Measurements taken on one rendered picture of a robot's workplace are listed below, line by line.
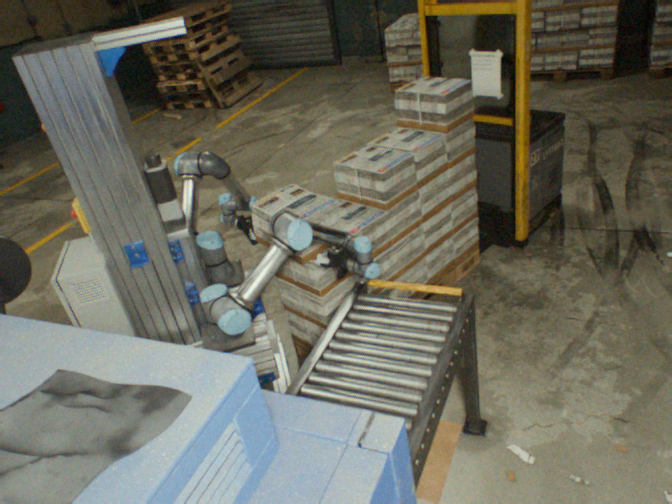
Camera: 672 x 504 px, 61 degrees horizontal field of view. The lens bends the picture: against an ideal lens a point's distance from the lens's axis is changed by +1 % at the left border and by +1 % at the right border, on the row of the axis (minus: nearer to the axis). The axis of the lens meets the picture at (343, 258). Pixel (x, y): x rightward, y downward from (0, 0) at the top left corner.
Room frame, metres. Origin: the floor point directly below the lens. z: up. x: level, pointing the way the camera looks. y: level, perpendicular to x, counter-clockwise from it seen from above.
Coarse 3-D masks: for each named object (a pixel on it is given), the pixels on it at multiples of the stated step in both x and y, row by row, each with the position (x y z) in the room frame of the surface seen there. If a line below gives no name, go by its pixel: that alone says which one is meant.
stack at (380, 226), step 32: (416, 192) 2.97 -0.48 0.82; (448, 192) 3.16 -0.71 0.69; (352, 224) 2.72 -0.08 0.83; (384, 224) 2.78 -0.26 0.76; (448, 224) 3.14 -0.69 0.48; (384, 256) 2.74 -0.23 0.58; (416, 256) 2.93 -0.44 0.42; (448, 256) 3.13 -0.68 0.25; (288, 288) 2.63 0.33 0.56; (320, 288) 2.43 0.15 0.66; (384, 288) 2.73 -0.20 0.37; (288, 320) 2.70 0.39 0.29; (320, 320) 2.46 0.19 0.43
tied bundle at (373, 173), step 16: (352, 160) 3.05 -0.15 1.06; (368, 160) 3.00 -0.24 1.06; (384, 160) 2.96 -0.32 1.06; (400, 160) 2.92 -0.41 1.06; (336, 176) 3.06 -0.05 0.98; (352, 176) 2.96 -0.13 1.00; (368, 176) 2.87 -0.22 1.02; (384, 176) 2.80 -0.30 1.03; (400, 176) 2.89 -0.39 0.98; (352, 192) 2.98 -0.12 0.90; (368, 192) 2.88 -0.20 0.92; (384, 192) 2.80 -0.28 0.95; (400, 192) 2.88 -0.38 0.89
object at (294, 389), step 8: (352, 288) 2.16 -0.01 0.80; (360, 288) 2.15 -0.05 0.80; (352, 296) 2.10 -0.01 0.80; (344, 304) 2.05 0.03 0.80; (352, 304) 2.04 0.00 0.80; (344, 312) 1.99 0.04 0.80; (336, 320) 1.95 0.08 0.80; (328, 328) 1.90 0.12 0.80; (336, 328) 1.89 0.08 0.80; (328, 336) 1.85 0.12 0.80; (320, 344) 1.81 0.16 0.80; (328, 344) 1.81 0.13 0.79; (312, 352) 1.77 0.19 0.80; (320, 352) 1.76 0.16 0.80; (312, 360) 1.72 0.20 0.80; (304, 368) 1.68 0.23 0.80; (312, 368) 1.68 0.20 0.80; (296, 376) 1.65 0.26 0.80; (304, 376) 1.64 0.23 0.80; (296, 384) 1.61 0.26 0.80; (288, 392) 1.57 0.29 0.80; (296, 392) 1.56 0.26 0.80
